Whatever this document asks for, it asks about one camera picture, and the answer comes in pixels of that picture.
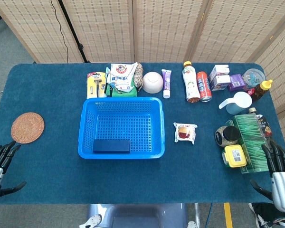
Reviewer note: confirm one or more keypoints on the black white sneaker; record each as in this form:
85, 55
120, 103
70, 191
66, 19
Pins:
261, 213

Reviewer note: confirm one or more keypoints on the blue felt table cover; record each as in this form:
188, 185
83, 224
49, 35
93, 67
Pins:
50, 166

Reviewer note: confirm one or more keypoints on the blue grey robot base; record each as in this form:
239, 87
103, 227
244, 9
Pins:
137, 215

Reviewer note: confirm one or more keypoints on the pale pink bowl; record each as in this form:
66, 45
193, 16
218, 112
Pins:
152, 82

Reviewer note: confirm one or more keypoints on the light blue pitcher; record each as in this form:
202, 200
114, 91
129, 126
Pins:
238, 103

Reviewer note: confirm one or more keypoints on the blue plastic perforated basket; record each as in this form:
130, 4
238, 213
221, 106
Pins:
121, 100

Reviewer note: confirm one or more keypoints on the dark blue box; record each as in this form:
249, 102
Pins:
111, 146

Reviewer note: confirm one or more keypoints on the razor in yellow blister pack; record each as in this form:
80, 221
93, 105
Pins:
96, 85

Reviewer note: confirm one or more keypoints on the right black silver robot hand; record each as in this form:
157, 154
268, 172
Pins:
283, 187

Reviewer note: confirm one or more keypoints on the juice bottle with yellow cap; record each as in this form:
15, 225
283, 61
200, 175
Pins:
190, 83

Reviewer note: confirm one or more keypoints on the honey bottle with yellow cap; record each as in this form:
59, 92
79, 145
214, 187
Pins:
260, 91

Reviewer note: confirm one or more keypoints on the tall white milk carton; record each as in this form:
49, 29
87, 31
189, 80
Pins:
219, 69

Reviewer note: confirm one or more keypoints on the white printed snack bag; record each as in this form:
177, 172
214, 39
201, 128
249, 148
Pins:
121, 76

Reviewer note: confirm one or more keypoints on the black tripod stand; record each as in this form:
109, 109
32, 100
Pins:
80, 46

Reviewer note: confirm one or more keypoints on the glass jar with black lid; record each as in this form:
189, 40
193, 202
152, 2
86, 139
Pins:
228, 136

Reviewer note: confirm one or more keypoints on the bamboo folding screen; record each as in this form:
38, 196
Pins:
104, 28

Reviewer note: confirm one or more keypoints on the red orange soda can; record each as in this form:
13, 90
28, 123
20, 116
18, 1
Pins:
203, 86

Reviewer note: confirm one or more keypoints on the clear round plastic container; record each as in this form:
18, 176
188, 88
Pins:
253, 75

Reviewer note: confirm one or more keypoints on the small purple box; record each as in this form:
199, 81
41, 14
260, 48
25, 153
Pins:
237, 83

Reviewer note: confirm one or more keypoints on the white carton with purple print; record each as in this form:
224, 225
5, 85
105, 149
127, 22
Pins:
220, 83

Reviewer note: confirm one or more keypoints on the green folded cloth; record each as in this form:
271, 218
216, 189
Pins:
126, 93

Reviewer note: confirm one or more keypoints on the white wrapped bread snack packet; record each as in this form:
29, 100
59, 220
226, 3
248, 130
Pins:
185, 133

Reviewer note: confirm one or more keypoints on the small container with yellow lid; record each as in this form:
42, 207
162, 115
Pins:
235, 155

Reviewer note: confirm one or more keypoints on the round woven rattan coaster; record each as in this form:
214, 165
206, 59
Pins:
27, 128

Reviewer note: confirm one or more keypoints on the purple white toothpaste tube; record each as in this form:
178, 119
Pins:
166, 82

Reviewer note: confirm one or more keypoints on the clear box of green packets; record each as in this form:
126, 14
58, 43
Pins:
250, 137

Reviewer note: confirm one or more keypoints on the dark sauce pouch gold cap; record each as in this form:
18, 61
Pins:
266, 128

